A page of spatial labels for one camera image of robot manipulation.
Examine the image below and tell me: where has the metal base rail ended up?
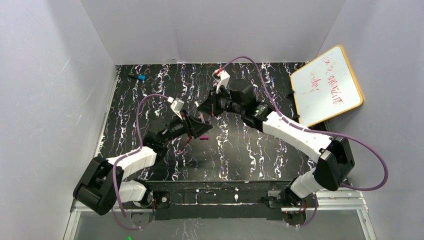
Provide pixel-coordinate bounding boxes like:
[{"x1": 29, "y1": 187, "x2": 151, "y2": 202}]
[{"x1": 69, "y1": 180, "x2": 369, "y2": 221}]

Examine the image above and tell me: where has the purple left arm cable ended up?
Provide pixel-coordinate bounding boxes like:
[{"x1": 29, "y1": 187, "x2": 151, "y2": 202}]
[{"x1": 110, "y1": 94, "x2": 173, "y2": 231}]

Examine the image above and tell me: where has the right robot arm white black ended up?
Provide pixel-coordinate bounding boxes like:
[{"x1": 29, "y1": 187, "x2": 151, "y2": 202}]
[{"x1": 197, "y1": 79, "x2": 355, "y2": 203}]

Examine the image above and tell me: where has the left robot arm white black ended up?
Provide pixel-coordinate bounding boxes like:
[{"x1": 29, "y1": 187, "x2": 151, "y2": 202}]
[{"x1": 72, "y1": 112, "x2": 213, "y2": 216}]

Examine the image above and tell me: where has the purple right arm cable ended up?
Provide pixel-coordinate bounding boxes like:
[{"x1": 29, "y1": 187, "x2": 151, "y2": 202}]
[{"x1": 221, "y1": 55, "x2": 389, "y2": 229}]

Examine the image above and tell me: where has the light pink pen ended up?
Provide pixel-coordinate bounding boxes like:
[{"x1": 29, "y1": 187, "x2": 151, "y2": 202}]
[{"x1": 199, "y1": 113, "x2": 205, "y2": 123}]

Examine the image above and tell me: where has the red translucent pen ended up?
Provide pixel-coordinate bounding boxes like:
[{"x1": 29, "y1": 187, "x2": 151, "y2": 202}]
[{"x1": 177, "y1": 136, "x2": 192, "y2": 154}]

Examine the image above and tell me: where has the blue black marker cap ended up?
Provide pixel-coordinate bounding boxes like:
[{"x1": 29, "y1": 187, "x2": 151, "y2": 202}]
[{"x1": 127, "y1": 74, "x2": 146, "y2": 81}]

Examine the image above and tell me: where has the yellow-framed whiteboard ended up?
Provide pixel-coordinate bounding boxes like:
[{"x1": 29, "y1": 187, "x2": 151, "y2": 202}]
[{"x1": 290, "y1": 45, "x2": 364, "y2": 127}]

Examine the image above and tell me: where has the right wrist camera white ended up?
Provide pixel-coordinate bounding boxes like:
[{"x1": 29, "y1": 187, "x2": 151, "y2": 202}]
[{"x1": 212, "y1": 68, "x2": 230, "y2": 94}]

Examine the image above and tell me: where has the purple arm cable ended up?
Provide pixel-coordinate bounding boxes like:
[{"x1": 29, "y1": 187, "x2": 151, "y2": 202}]
[
  {"x1": 221, "y1": 55, "x2": 389, "y2": 229},
  {"x1": 110, "y1": 94, "x2": 173, "y2": 231}
]

